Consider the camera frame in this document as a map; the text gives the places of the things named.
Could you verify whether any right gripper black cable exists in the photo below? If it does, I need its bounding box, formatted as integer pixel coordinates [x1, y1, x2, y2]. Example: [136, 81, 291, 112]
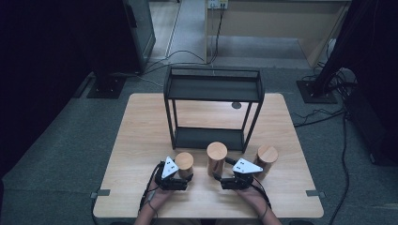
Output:
[250, 176, 272, 210]

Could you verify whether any tall jar with wooden lid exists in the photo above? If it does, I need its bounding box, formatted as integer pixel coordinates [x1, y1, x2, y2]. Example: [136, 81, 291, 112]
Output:
[206, 141, 228, 177]

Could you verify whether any light wooden desk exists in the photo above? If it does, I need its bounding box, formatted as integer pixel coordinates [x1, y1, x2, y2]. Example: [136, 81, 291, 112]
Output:
[205, 0, 353, 68]

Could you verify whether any person's right hand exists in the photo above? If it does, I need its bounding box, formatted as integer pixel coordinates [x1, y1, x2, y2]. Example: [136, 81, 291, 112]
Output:
[236, 187, 270, 216]

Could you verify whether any long black floor cable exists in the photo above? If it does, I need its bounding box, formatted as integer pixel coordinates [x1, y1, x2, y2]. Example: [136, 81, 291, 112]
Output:
[328, 112, 350, 225]

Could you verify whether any tangled black cable bundle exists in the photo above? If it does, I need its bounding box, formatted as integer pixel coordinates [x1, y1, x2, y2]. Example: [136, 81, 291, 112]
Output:
[301, 60, 358, 98]

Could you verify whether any black stand base plate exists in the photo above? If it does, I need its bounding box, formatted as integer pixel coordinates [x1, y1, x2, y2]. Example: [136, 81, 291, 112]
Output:
[86, 74, 128, 100]
[296, 79, 339, 105]

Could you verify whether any black metal shelf rack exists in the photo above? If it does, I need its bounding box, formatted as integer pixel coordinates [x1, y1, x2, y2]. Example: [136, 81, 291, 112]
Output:
[162, 65, 266, 154]

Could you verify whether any white power strip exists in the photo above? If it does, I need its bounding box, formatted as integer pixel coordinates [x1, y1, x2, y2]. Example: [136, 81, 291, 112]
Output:
[207, 0, 229, 9]

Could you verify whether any dark curtain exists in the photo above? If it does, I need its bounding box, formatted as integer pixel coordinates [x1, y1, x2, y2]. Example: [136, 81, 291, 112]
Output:
[0, 0, 126, 176]

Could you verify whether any person's left hand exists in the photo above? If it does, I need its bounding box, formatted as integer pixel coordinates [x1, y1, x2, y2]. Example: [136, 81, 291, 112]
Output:
[144, 182, 175, 209]

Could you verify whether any small jar with wooden lid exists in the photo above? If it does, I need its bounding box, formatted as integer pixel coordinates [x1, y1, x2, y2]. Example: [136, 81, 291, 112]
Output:
[174, 151, 195, 180]

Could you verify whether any grey table edge bracket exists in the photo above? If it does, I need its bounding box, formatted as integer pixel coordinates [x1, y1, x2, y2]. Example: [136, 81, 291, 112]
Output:
[305, 189, 327, 200]
[89, 188, 111, 200]

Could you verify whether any dark grey cabinet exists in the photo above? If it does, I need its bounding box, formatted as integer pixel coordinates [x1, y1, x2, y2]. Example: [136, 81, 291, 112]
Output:
[121, 0, 157, 74]

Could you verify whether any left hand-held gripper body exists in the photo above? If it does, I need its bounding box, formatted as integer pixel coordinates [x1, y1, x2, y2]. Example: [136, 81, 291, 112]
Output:
[154, 156, 190, 192]

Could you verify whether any black wrist band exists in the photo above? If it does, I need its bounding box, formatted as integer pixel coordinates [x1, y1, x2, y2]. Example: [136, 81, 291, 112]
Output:
[257, 202, 270, 219]

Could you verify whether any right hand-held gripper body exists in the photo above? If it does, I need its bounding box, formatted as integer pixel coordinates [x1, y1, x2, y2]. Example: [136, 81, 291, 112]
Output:
[221, 157, 264, 190]

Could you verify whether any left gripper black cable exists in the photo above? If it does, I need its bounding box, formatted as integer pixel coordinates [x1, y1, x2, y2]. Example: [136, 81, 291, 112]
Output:
[138, 161, 165, 219]

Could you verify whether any black equipment box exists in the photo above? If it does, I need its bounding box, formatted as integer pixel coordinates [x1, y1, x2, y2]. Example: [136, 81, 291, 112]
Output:
[344, 90, 398, 167]

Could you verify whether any black power cable on floor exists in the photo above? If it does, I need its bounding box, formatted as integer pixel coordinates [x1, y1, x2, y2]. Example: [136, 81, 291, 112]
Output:
[142, 6, 226, 76]

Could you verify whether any medium jar with wooden lid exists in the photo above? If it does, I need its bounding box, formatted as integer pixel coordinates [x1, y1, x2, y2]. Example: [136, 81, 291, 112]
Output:
[253, 144, 280, 182]

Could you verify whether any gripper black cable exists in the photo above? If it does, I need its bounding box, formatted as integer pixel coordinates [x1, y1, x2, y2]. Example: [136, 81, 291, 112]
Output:
[250, 176, 272, 210]
[138, 161, 165, 219]

